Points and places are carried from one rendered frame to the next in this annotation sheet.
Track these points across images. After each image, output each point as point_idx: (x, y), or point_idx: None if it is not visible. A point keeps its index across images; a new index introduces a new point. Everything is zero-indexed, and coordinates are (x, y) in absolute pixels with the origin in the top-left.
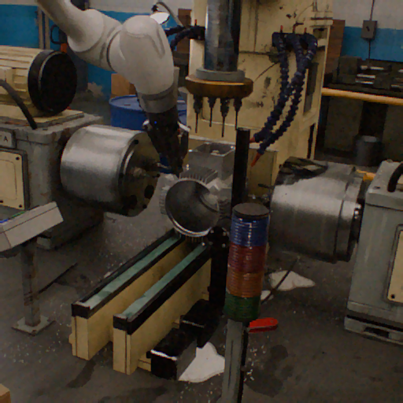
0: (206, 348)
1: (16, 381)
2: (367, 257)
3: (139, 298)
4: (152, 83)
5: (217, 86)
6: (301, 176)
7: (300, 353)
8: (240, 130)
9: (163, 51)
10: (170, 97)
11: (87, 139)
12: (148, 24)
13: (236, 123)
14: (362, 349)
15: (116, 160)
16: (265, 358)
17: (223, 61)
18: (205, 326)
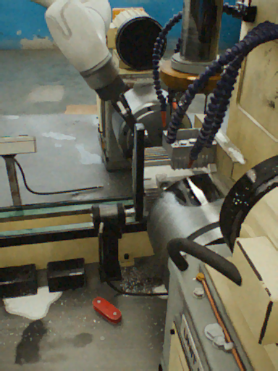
0: (52, 295)
1: None
2: (168, 323)
3: (25, 230)
4: (71, 61)
5: (166, 74)
6: (177, 198)
7: (90, 356)
8: (135, 127)
9: (69, 32)
10: (95, 77)
11: (127, 96)
12: (56, 5)
13: None
14: None
15: (124, 119)
16: (65, 335)
17: (186, 48)
18: (51, 278)
